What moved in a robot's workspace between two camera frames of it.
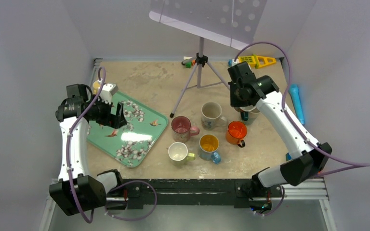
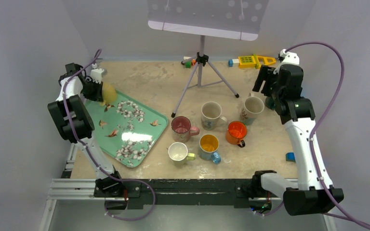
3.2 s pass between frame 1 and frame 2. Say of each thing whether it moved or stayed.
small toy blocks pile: stayed
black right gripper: moved
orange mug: stayed
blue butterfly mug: stayed
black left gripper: moved
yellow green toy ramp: stayed
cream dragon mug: stayed
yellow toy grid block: stayed
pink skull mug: stayed
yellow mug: moved
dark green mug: moved
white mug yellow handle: stayed
